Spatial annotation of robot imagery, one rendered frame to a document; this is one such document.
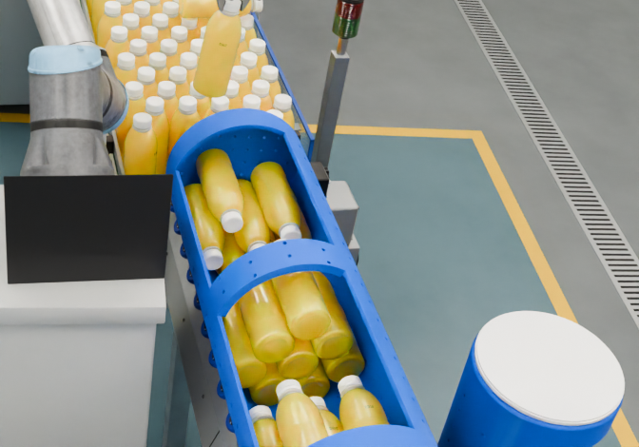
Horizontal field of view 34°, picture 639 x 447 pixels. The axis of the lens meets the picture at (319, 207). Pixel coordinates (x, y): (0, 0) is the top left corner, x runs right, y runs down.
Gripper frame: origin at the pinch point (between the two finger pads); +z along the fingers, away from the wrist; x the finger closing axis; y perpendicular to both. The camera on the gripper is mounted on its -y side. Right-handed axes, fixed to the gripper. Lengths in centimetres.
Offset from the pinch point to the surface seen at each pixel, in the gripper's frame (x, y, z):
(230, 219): -9.4, 29.2, 29.9
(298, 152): 6.1, 24.4, 19.9
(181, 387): 3, 11, 93
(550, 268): 178, -22, 116
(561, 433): 25, 90, 39
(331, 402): -5, 64, 46
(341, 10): 44.3, -18.7, 10.9
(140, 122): -9.4, -9.1, 31.4
